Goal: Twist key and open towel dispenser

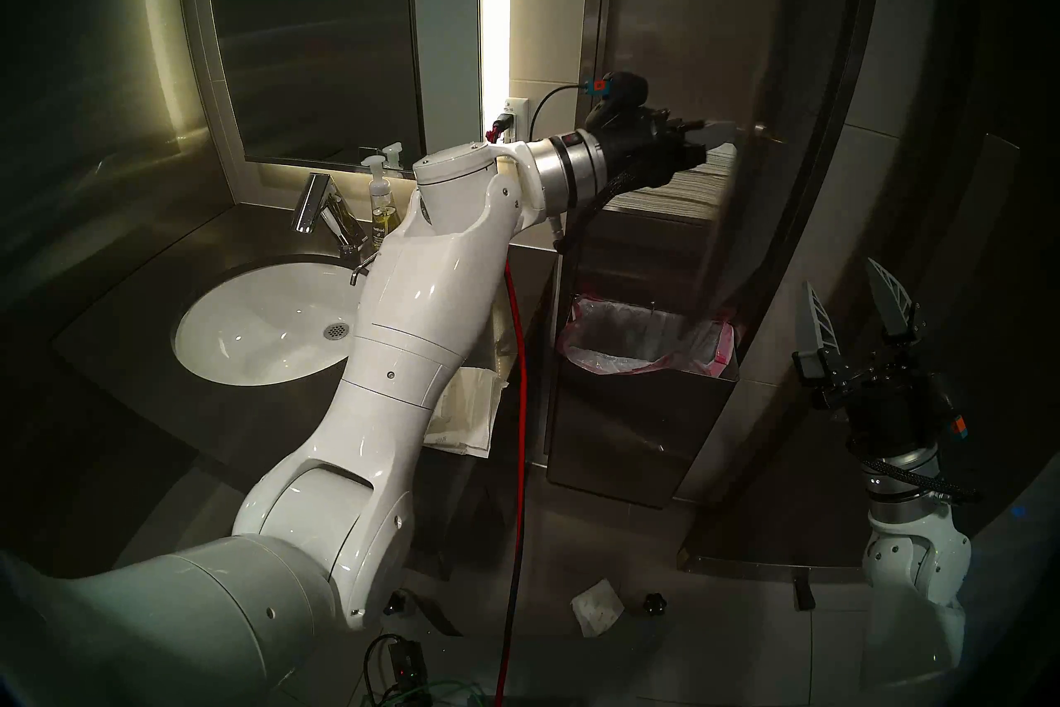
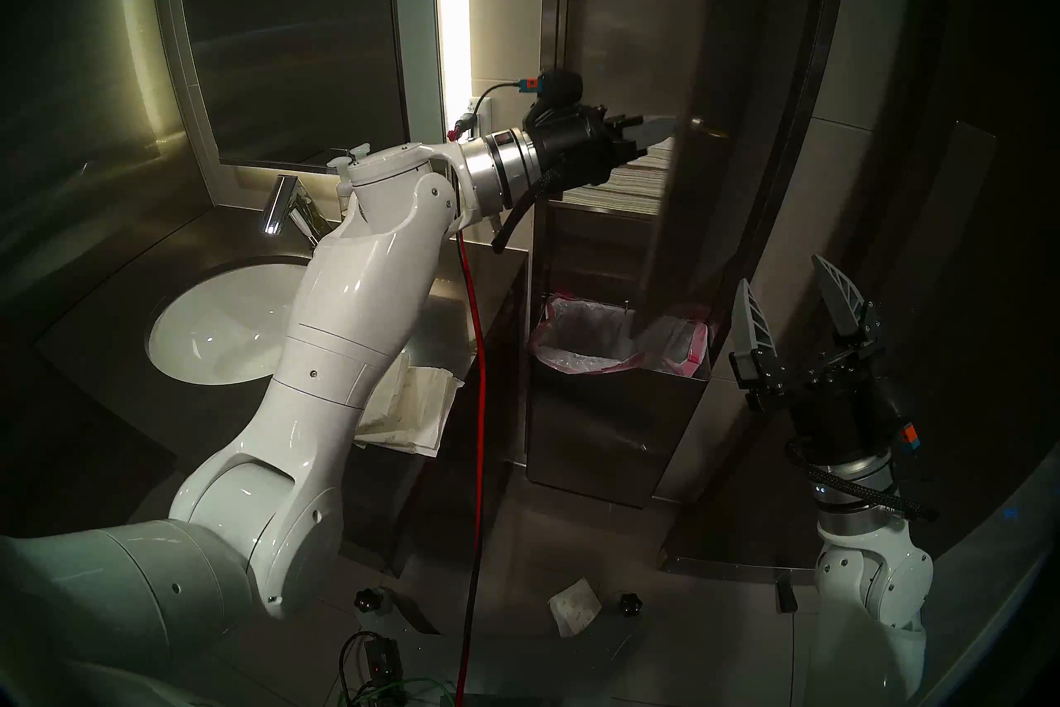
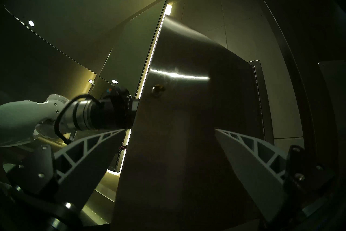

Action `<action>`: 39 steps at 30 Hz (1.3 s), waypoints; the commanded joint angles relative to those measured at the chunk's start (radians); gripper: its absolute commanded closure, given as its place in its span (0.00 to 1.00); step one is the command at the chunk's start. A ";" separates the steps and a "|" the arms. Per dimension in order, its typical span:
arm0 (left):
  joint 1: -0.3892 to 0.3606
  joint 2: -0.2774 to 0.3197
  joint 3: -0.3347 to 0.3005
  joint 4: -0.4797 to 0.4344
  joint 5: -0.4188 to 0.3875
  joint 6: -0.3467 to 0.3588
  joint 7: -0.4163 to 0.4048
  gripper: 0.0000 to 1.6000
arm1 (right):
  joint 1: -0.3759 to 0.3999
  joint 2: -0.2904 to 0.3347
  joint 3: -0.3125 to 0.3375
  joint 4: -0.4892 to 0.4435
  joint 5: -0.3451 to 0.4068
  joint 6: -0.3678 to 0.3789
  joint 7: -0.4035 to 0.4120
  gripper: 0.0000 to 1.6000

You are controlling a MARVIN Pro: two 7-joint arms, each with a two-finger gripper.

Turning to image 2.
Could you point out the folded paper towel stack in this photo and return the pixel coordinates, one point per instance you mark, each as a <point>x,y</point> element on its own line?
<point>621,188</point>

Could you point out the white wall power outlet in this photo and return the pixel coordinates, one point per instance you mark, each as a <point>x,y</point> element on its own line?
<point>482,110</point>

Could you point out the white paper towel pile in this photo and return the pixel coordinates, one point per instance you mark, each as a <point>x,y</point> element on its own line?
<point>422,407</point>

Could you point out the small metal key lock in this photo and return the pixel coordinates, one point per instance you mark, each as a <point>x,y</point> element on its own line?
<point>704,127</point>

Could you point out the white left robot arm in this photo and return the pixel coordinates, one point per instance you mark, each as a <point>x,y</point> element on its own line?
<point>348,349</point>

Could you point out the black power box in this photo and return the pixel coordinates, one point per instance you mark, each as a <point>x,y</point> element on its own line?
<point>381,668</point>

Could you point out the white round sink basin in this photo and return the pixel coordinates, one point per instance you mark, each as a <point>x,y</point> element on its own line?
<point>215,324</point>

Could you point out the black star knob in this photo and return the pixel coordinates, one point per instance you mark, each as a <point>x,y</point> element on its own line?
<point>629,603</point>
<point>365,602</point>

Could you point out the framed wall mirror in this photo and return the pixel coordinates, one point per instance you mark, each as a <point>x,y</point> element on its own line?
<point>281,34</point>

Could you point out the crumpled white paper towel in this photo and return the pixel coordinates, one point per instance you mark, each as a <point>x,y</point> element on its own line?
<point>575,608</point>

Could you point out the stainless waste bin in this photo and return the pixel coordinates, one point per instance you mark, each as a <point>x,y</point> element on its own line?
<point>596,440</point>

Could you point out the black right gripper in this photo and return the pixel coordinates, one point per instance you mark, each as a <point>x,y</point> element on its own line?
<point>836,415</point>

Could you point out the clear pink-edged trash bag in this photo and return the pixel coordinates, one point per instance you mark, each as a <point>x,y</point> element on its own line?
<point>580,337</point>

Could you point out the yellow soap pump bottle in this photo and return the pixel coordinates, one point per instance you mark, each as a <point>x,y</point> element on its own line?
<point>339,165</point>

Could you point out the stainless dispenser door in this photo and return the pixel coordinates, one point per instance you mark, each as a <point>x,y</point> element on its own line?
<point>745,92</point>

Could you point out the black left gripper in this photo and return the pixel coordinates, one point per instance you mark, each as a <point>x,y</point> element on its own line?
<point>575,150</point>

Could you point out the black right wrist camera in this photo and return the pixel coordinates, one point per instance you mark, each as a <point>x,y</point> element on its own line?
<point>898,415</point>

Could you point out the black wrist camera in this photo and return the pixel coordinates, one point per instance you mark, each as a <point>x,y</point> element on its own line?
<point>898,415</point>
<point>559,88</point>

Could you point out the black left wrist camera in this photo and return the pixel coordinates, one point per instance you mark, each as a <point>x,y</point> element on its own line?
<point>559,88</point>

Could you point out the chrome sink faucet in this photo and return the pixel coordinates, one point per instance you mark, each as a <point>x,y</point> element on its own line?
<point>281,204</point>

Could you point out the stainless steel cabinet panel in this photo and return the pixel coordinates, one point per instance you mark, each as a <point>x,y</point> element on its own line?
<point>580,9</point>

